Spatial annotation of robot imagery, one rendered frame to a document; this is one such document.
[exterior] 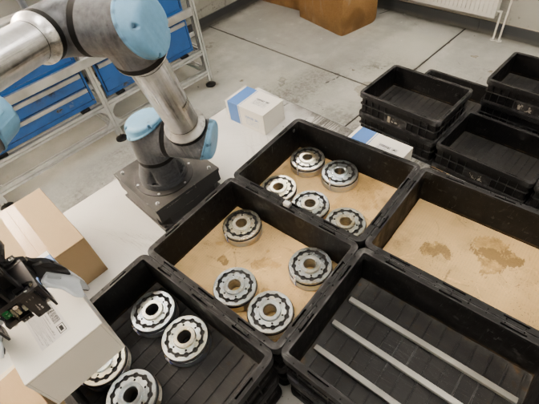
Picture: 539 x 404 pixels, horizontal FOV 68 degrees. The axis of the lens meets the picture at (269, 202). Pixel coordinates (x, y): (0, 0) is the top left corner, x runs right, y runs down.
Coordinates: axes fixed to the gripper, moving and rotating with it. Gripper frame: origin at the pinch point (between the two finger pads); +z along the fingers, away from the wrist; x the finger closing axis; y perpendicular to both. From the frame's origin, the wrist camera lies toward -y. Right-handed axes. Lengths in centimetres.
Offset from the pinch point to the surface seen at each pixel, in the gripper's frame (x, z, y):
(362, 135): 99, 32, -8
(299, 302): 38, 28, 18
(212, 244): 35.7, 28.1, -10.5
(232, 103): 86, 32, -60
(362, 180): 79, 28, 6
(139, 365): 4.7, 28.2, 1.8
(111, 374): -0.1, 24.8, 1.2
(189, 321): 17.9, 25.1, 4.0
